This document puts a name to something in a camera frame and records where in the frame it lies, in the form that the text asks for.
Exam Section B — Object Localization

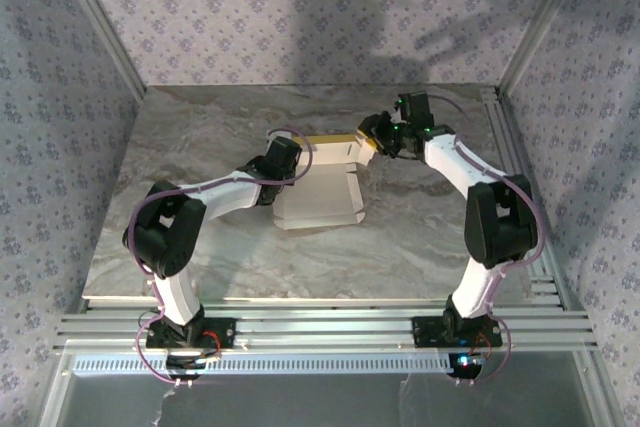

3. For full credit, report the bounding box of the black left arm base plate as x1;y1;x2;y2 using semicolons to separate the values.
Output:
145;317;237;351

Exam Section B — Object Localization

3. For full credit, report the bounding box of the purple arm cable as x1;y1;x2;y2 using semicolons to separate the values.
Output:
427;94;546;388
127;127;314;388

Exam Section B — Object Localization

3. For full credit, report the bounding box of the yellow and white paper box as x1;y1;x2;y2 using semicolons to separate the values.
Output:
272;131;381;232

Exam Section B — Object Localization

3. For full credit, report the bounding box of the aluminium frame post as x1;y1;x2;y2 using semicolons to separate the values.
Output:
497;0;599;96
49;0;149;98

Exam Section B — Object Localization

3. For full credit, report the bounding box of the aluminium mounting rail beam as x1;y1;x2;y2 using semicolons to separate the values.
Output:
55;294;599;353

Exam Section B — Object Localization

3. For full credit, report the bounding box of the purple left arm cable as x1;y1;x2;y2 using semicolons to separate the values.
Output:
127;127;314;388

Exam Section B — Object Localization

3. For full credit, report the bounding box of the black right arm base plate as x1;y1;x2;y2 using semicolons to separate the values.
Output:
412;316;504;350

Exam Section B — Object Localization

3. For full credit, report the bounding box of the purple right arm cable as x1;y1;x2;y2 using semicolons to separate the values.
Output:
427;94;546;388

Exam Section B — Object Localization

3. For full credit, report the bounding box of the white slotted cable duct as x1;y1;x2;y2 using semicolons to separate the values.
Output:
72;352;454;376

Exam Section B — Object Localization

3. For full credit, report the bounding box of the aluminium side rail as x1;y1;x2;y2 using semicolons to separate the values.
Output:
479;86;569;308

